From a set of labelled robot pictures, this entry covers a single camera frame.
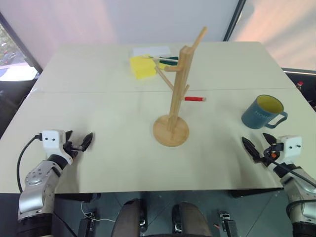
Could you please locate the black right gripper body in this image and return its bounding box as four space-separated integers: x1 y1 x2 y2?
253 142 283 169

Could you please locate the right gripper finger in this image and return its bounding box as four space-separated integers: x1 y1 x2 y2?
262 132 277 147
241 136 262 163

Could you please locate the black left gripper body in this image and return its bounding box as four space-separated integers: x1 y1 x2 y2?
63 139 84 159

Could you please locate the wooden mug tree stand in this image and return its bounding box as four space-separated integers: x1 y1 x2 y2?
153 26 208 148

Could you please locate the blue mug yellow inside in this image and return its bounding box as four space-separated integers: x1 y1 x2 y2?
240 94 289 130

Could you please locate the black side table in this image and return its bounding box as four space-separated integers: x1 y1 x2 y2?
280 67 316 112

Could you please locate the dark rounded shape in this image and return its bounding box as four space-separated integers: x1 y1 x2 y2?
112 198 143 237
178 200 213 237

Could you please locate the yellow sponge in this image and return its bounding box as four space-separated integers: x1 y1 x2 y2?
129 53 158 80

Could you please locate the white paper sheet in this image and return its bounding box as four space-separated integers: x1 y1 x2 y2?
132 45 172 58

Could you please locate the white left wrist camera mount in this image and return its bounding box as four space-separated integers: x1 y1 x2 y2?
41 130 74 165

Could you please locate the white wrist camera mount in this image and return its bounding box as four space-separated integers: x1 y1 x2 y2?
278 135 303 159
41 130 74 165

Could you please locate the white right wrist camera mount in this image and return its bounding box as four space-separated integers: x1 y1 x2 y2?
278 135 303 159

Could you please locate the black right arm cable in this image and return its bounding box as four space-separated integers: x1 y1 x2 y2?
264 147 316 188

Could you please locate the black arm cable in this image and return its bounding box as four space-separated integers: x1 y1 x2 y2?
264 147 316 188
16 133 44 194

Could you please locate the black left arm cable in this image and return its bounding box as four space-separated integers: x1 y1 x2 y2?
16 133 44 194

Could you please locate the thin white wire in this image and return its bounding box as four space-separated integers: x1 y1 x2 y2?
81 200 115 222

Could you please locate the black window frame bar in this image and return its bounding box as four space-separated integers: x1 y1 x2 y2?
0 11 43 75
221 0 247 42

